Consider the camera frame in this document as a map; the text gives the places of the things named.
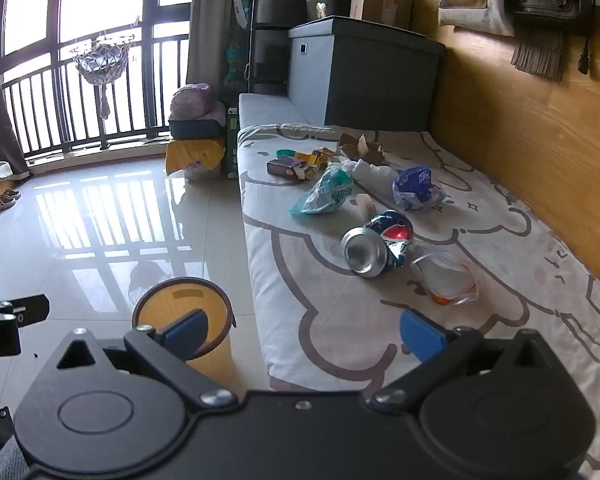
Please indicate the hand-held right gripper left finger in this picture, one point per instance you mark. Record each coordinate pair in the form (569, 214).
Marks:
(187, 334)

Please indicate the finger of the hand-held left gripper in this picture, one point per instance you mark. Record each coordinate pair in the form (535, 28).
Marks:
(30, 309)

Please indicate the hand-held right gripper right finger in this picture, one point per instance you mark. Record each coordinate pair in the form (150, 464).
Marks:
(420, 339)

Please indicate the beige bin with brown rim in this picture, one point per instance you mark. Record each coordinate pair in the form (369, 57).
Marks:
(217, 340)

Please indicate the clear plastic bag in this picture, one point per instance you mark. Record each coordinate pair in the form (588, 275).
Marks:
(445, 280)

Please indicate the clear plastic bottle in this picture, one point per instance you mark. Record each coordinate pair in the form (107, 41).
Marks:
(417, 187)

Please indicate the white plastic bag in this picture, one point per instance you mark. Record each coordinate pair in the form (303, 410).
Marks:
(242, 7)
(375, 172)

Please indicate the teal plastic bag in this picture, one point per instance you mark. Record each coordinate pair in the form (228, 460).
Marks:
(325, 192)

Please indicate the brown small box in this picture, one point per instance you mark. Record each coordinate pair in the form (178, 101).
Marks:
(282, 167)

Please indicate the green plastic lid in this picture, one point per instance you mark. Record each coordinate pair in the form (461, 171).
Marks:
(286, 153)

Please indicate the pair of slippers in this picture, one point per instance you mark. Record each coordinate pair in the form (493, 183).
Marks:
(6, 201)

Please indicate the person's grey clothing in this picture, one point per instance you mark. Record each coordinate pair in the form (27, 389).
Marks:
(12, 462)

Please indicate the small beige scrap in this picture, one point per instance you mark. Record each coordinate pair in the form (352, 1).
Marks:
(366, 205)

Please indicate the yellow cloth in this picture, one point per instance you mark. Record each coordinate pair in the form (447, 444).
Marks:
(192, 155)

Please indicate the green carton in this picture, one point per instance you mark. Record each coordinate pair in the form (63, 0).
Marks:
(231, 145)

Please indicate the black balcony railing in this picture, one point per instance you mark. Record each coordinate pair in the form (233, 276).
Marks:
(80, 110)

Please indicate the dark storage tray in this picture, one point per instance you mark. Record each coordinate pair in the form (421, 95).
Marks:
(197, 127)

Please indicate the purple bundle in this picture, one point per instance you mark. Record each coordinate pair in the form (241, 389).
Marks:
(192, 101)

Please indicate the grey mattress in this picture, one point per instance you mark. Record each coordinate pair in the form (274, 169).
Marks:
(267, 110)

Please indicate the hanging silver plant basket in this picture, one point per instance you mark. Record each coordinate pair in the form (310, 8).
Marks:
(100, 62)

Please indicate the grey storage box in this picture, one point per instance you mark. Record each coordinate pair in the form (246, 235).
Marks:
(375, 80)

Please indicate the teal hanging ornament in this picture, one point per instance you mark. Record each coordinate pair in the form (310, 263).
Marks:
(230, 65)

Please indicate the grey curtain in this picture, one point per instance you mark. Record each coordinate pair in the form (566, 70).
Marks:
(205, 30)

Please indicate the brown fringed tassel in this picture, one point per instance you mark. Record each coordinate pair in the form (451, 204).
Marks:
(537, 52)

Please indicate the black shelf unit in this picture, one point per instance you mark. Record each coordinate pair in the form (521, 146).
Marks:
(272, 35)

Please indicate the black power plug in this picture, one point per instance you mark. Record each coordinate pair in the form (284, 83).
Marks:
(584, 62)

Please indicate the white hanging plastic bag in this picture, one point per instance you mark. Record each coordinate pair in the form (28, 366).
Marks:
(242, 7)

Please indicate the brown cardboard box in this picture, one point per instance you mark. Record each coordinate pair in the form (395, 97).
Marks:
(380, 2)

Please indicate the black lettered bag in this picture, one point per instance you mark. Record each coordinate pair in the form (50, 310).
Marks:
(327, 2)

